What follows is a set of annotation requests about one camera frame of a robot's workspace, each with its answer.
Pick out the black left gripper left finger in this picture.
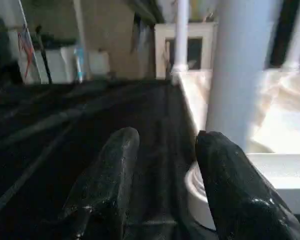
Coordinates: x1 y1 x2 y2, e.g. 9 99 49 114
60 126 141 240

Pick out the white glass door cabinet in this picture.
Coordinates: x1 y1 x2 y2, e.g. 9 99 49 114
154 21 218 81

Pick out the white plastic table leg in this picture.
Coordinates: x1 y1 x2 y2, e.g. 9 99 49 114
282 0 300 72
184 0 285 232
172 0 192 76

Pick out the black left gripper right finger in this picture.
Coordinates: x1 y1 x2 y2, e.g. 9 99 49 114
195 130 300 240

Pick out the white plastic table top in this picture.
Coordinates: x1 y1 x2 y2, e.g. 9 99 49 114
170 67 300 216

